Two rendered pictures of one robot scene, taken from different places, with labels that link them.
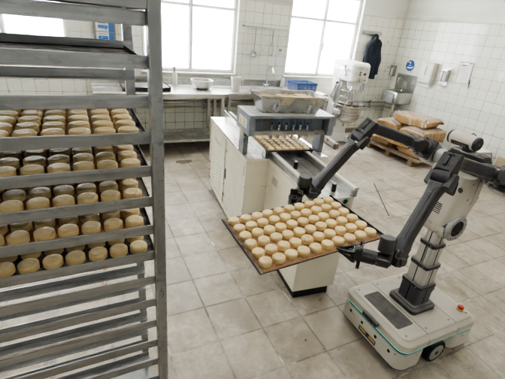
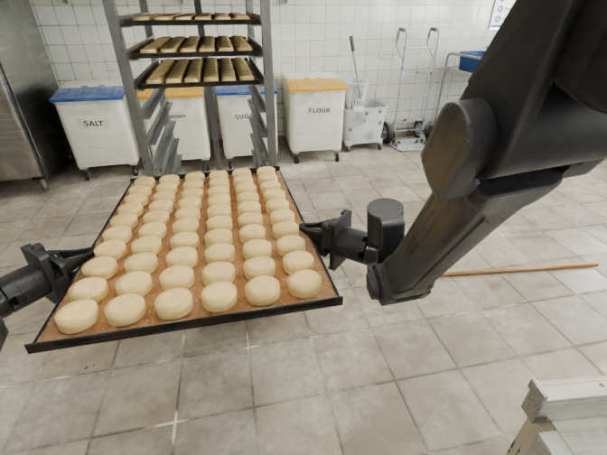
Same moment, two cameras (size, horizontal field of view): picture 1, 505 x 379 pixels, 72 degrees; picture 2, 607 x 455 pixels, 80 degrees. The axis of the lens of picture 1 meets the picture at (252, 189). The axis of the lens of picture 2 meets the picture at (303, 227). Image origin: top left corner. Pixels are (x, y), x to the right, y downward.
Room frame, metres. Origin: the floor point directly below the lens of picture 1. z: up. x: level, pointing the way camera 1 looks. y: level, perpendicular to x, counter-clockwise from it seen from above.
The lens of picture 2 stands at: (1.70, -0.78, 1.37)
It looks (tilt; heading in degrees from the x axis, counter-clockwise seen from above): 32 degrees down; 106
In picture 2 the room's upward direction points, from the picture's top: straight up
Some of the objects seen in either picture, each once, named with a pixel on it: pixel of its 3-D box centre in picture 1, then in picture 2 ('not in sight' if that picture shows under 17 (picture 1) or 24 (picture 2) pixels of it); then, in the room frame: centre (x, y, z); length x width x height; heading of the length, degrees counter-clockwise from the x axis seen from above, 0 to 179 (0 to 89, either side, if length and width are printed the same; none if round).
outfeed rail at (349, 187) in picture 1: (291, 142); not in sight; (2.97, -0.30, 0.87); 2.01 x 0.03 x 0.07; 21
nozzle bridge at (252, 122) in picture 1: (283, 131); not in sight; (2.82, -0.21, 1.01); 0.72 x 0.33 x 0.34; 111
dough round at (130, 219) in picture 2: (315, 247); (124, 221); (1.18, -0.28, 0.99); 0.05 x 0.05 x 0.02
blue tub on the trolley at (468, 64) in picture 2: not in sight; (480, 61); (2.34, 3.41, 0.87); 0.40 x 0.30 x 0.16; 120
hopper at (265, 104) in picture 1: (287, 101); not in sight; (2.82, -0.21, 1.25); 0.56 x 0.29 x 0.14; 111
